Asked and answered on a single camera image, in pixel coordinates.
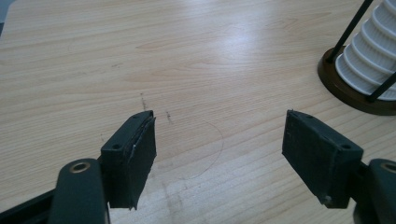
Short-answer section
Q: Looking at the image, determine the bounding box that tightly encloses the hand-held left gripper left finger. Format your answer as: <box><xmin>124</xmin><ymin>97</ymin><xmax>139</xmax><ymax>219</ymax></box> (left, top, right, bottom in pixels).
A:
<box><xmin>100</xmin><ymin>109</ymin><xmax>158</xmax><ymax>210</ymax></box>

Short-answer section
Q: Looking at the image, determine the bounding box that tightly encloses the black wire lid holder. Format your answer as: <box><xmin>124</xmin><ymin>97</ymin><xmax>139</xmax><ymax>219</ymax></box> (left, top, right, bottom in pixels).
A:
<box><xmin>317</xmin><ymin>0</ymin><xmax>396</xmax><ymax>117</ymax></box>

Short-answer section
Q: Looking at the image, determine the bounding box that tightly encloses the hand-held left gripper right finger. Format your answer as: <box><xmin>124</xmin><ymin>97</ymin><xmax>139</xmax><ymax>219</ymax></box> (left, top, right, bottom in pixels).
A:
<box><xmin>281</xmin><ymin>108</ymin><xmax>364</xmax><ymax>209</ymax></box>

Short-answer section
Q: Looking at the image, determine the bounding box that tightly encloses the stack of white cup lids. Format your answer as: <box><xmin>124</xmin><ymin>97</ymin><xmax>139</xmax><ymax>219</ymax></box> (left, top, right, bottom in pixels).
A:
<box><xmin>334</xmin><ymin>0</ymin><xmax>396</xmax><ymax>103</ymax></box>

